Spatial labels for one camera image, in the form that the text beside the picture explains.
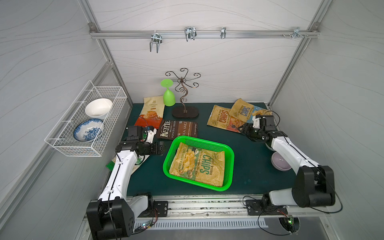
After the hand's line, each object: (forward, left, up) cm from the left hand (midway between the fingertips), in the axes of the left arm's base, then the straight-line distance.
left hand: (158, 147), depth 80 cm
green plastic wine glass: (+30, -3, +10) cm, 32 cm away
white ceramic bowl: (+10, +27, +21) cm, 35 cm away
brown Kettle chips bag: (+22, -2, -13) cm, 25 cm away
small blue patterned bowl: (-7, -52, +16) cm, 55 cm away
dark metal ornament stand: (+37, -12, +13) cm, 41 cm away
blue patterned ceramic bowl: (-3, +27, +20) cm, 34 cm away
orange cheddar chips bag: (+37, +14, -12) cm, 41 cm away
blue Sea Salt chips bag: (+44, -67, -13) cm, 81 cm away
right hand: (+13, -47, 0) cm, 49 cm away
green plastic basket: (-3, -40, -8) cm, 40 cm away
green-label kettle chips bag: (-6, -24, -9) cm, 26 cm away
